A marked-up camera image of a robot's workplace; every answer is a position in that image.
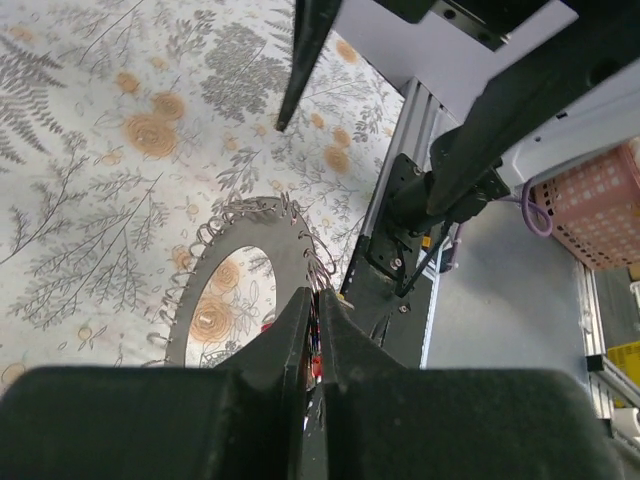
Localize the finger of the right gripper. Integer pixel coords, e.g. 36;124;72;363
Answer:
427;68;565;215
276;0;342;132

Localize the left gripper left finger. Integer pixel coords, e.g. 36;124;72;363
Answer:
214;287;312;479

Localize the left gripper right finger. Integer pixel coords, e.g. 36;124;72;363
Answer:
319;290;415;479

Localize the red key tag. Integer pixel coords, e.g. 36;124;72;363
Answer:
254;318;322;389

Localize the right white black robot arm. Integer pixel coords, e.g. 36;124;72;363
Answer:
276;1;639;223

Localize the pink perforated basket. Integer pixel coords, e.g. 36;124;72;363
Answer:
533;138;639;270

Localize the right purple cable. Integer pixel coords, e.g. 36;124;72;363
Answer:
519;177;555;237

